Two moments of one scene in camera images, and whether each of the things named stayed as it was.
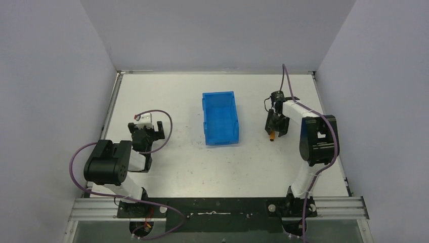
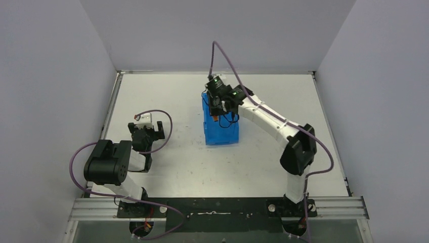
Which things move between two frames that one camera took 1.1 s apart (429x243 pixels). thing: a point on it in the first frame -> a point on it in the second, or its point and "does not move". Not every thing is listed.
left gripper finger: x=161 y=132 does not move
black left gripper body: x=153 y=133 does not move
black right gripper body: x=276 y=120 -> x=218 y=109
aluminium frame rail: x=326 y=208 does not move
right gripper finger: x=270 y=121 -> x=216 y=101
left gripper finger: x=131 y=126 does not move
